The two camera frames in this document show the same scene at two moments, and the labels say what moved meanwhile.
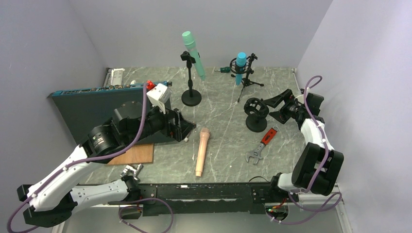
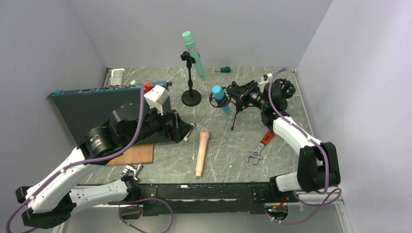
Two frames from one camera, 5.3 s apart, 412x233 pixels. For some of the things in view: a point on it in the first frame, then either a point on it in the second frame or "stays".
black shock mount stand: (257, 110) to (287, 88)
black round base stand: (191, 97) stays
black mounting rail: (204, 199) stays
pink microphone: (204, 134) stays
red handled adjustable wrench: (256, 153) stays
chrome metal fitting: (131, 171) stays
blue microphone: (241, 61) to (218, 93)
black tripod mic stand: (245, 70) to (237, 108)
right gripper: (275, 102) to (239, 91)
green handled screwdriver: (225, 69) stays
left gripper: (185, 126) stays
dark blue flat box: (83, 109) stays
